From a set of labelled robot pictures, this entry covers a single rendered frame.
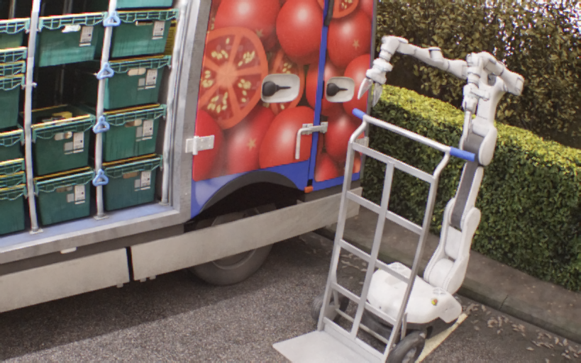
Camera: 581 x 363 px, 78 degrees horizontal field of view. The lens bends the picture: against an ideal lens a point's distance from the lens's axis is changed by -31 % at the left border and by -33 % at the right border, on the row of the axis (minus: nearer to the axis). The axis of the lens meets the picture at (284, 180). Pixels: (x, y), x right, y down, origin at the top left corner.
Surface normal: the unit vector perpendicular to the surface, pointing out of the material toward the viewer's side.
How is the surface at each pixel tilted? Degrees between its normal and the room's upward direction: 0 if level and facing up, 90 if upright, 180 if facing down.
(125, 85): 96
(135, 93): 91
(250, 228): 90
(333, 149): 90
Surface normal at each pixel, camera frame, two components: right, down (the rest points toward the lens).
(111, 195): 0.68, 0.41
